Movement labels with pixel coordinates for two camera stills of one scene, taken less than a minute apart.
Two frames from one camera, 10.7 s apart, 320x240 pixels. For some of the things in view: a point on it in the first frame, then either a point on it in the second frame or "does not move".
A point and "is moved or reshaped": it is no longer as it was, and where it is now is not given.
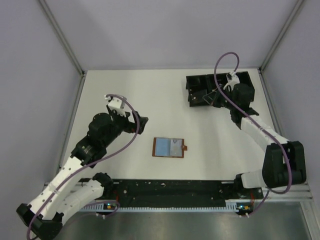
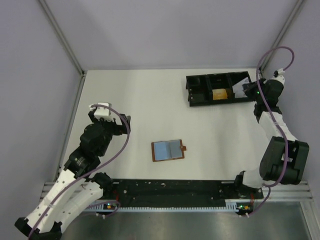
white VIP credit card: [176, 147] is moved or reshaped
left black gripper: [136, 122] -> [116, 124]
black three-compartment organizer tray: [203, 90] does not move
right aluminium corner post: [296, 7] does not move
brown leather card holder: [161, 147] is moved or reshaped
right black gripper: [219, 99] -> [253, 87]
